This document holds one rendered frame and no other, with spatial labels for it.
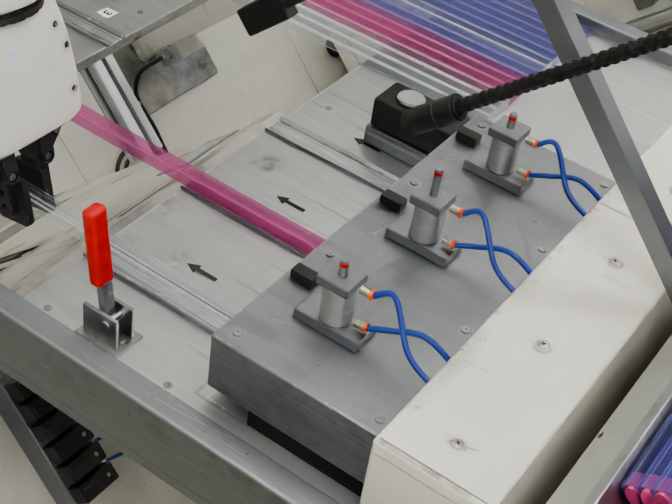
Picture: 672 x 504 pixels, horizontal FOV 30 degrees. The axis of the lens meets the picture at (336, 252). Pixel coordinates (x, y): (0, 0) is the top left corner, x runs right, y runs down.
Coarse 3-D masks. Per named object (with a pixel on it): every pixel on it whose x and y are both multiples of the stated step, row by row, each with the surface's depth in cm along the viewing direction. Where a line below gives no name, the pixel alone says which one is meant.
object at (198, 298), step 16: (32, 192) 94; (32, 208) 94; (48, 208) 93; (64, 208) 93; (64, 224) 92; (80, 224) 92; (112, 240) 91; (112, 256) 91; (128, 256) 90; (144, 256) 90; (144, 272) 90; (160, 272) 89; (176, 272) 89; (160, 288) 89; (176, 288) 88; (192, 288) 88; (192, 304) 88; (208, 304) 87; (224, 304) 88; (224, 320) 87
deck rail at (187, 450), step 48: (0, 288) 87; (0, 336) 87; (48, 336) 84; (48, 384) 86; (96, 384) 83; (144, 384) 82; (96, 432) 86; (144, 432) 82; (192, 432) 79; (192, 480) 82; (240, 480) 78; (288, 480) 78
